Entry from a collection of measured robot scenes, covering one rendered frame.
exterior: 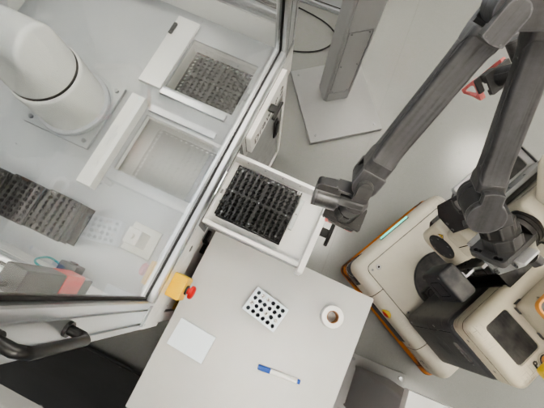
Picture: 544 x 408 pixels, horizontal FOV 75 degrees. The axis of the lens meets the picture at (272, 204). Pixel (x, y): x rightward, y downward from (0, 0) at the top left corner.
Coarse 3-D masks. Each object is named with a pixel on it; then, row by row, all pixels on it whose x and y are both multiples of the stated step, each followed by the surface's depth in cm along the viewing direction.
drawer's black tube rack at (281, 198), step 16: (240, 176) 114; (256, 176) 114; (240, 192) 115; (256, 192) 112; (272, 192) 113; (288, 192) 113; (224, 208) 111; (240, 208) 114; (256, 208) 111; (272, 208) 111; (288, 208) 111; (240, 224) 110; (256, 224) 110; (272, 224) 110; (272, 240) 112
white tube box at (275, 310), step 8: (256, 296) 117; (248, 304) 113; (256, 304) 117; (264, 304) 117; (272, 304) 117; (280, 304) 114; (248, 312) 113; (256, 312) 113; (264, 312) 116; (272, 312) 113; (280, 312) 113; (264, 320) 112; (272, 320) 112; (280, 320) 112; (272, 328) 112
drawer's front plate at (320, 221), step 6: (318, 222) 108; (324, 222) 108; (318, 228) 107; (312, 234) 107; (318, 234) 107; (312, 240) 106; (306, 246) 112; (312, 246) 106; (306, 252) 105; (300, 258) 112; (306, 258) 105; (300, 264) 104; (300, 270) 104
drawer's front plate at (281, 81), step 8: (280, 72) 121; (280, 80) 120; (272, 88) 119; (280, 88) 124; (272, 96) 118; (280, 96) 130; (264, 104) 117; (264, 112) 117; (256, 120) 116; (264, 120) 121; (256, 128) 115; (264, 128) 127; (248, 136) 114; (256, 136) 120; (248, 144) 118
